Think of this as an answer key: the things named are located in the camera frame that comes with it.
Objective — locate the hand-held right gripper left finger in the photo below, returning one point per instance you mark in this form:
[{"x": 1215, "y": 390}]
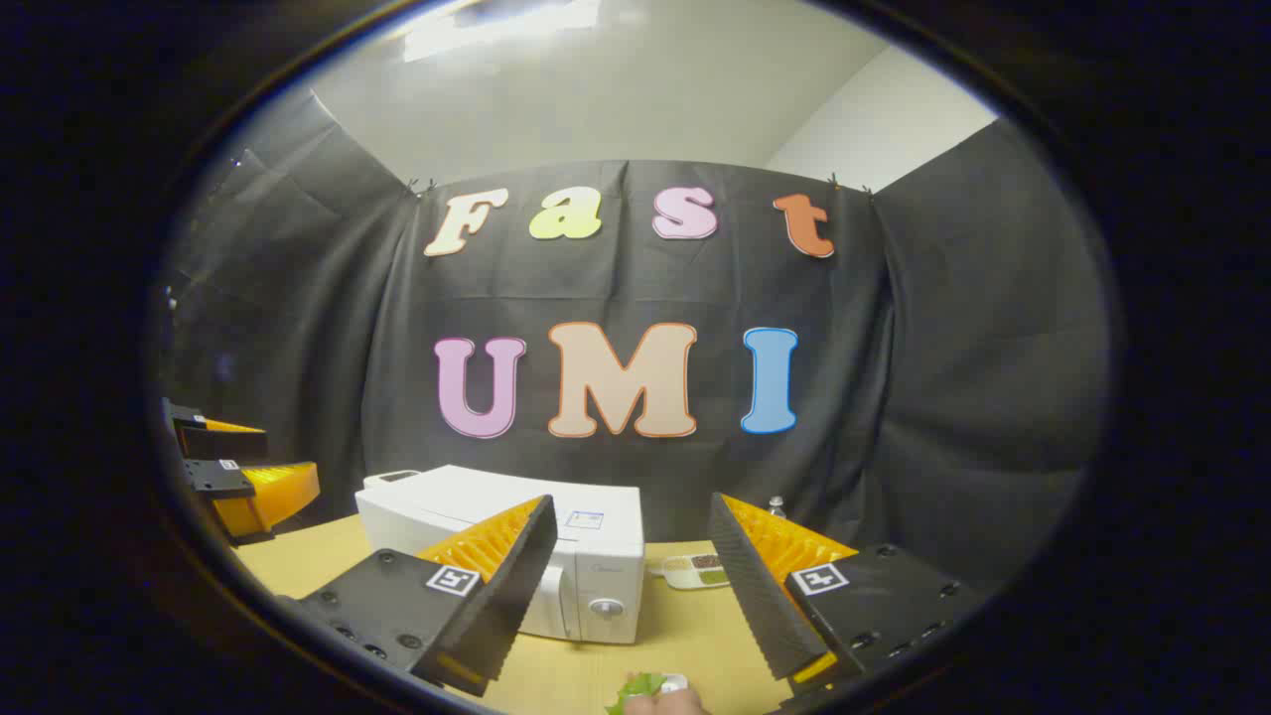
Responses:
[{"x": 516, "y": 586}]

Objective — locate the black backdrop cloth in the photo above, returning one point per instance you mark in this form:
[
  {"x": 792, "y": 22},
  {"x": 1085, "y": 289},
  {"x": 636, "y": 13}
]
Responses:
[{"x": 943, "y": 348}]

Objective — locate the white divided seasoning dish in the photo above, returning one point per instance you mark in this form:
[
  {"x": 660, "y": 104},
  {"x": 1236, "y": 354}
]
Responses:
[{"x": 695, "y": 571}]

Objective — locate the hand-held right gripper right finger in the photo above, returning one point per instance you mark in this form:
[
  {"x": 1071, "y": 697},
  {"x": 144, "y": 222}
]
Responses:
[{"x": 755, "y": 596}]

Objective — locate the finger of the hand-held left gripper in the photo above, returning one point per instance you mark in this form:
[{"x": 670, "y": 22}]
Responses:
[
  {"x": 268, "y": 492},
  {"x": 213, "y": 442}
]

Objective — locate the lettuce sandwich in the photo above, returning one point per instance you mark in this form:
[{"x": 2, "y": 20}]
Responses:
[{"x": 635, "y": 688}]

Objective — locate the small white plastic tray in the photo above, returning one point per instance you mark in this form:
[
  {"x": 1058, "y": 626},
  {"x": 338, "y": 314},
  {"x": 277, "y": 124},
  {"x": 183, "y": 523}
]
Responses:
[{"x": 675, "y": 683}]

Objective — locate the white microwave oven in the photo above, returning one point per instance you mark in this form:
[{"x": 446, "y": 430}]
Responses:
[{"x": 606, "y": 556}]

